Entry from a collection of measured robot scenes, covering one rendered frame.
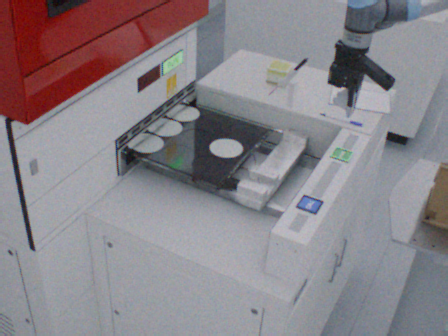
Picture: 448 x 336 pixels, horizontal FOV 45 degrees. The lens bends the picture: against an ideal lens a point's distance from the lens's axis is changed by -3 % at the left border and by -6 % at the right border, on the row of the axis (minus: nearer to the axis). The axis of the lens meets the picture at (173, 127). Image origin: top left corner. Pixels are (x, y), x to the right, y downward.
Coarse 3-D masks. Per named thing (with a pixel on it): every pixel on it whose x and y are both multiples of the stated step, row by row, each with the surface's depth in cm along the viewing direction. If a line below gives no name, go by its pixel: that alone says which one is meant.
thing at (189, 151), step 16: (208, 112) 189; (192, 128) 181; (208, 128) 181; (224, 128) 181; (240, 128) 181; (256, 128) 181; (176, 144) 173; (192, 144) 173; (208, 144) 173; (160, 160) 166; (176, 160) 166; (192, 160) 166; (208, 160) 166; (224, 160) 166; (208, 176) 159; (224, 176) 160
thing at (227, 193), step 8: (152, 168) 174; (160, 168) 172; (168, 176) 172; (176, 176) 170; (192, 184) 168; (200, 184) 166; (216, 192) 164; (224, 192) 162; (232, 192) 161; (232, 200) 162; (264, 208) 156; (272, 208) 155; (280, 208) 154
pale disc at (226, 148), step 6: (216, 144) 173; (222, 144) 173; (228, 144) 173; (234, 144) 173; (240, 144) 173; (210, 150) 170; (216, 150) 170; (222, 150) 170; (228, 150) 170; (234, 150) 170; (240, 150) 170; (222, 156) 168; (228, 156) 167; (234, 156) 168
